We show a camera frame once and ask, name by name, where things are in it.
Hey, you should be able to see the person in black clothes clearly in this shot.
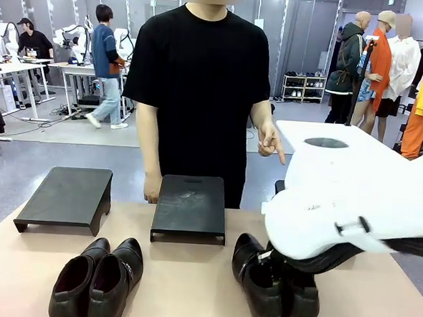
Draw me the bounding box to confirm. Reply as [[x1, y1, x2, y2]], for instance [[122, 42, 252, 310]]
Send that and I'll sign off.
[[14, 16, 57, 85]]

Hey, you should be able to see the mannequin in dark green jacket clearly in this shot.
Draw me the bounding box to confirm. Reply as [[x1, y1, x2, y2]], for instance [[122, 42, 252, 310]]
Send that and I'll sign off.
[[323, 9, 371, 126]]

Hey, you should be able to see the white desk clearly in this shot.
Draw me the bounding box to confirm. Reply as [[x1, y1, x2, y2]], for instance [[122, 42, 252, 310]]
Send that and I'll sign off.
[[44, 60, 132, 124], [0, 55, 59, 122]]

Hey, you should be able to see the black cable clip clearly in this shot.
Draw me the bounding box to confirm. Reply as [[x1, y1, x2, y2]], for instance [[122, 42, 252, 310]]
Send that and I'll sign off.
[[335, 214, 371, 237]]

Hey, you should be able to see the person's right forearm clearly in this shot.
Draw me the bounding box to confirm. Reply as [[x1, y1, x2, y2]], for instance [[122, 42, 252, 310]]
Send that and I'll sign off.
[[131, 99, 167, 178]]

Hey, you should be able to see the mannequin in white shirt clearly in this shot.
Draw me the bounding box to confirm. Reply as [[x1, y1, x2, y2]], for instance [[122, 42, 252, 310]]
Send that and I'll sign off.
[[375, 12, 423, 121]]

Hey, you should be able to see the black box under desk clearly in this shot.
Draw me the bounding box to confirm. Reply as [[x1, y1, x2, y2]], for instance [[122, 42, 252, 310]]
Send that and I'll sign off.
[[77, 93, 102, 106]]

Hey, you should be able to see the person in black T-shirt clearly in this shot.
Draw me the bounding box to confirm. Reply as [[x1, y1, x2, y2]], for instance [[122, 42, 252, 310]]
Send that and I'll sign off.
[[115, 0, 280, 212]]

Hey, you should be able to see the mannequin in orange vest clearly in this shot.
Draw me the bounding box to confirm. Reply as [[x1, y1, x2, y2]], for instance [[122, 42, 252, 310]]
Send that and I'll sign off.
[[348, 8, 398, 143]]

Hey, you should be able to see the white shoe rack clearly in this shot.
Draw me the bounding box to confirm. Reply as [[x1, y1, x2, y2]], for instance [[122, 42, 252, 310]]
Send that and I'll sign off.
[[281, 73, 327, 104]]

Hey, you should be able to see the person's left hand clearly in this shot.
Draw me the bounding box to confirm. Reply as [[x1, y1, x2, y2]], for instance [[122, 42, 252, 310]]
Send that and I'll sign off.
[[256, 120, 289, 166]]

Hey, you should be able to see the large white table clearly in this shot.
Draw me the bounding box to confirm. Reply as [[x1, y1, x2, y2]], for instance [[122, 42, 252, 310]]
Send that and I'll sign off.
[[274, 119, 415, 168]]

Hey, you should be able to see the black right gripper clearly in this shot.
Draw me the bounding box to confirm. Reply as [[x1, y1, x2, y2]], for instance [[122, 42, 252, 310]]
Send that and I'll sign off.
[[260, 240, 290, 276]]

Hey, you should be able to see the person's left forearm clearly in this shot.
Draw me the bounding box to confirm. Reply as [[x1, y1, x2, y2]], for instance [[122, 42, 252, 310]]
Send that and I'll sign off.
[[249, 98, 275, 129]]

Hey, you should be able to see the person's right hand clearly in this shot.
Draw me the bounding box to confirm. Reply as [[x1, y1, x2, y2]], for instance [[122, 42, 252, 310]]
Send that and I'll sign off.
[[143, 171, 163, 205]]

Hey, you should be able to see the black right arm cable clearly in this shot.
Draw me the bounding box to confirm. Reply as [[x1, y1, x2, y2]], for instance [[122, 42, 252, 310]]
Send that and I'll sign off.
[[281, 227, 423, 284]]

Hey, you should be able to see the person in blue sweater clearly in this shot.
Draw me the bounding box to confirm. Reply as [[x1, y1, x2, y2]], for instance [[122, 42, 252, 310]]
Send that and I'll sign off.
[[84, 3, 136, 131]]

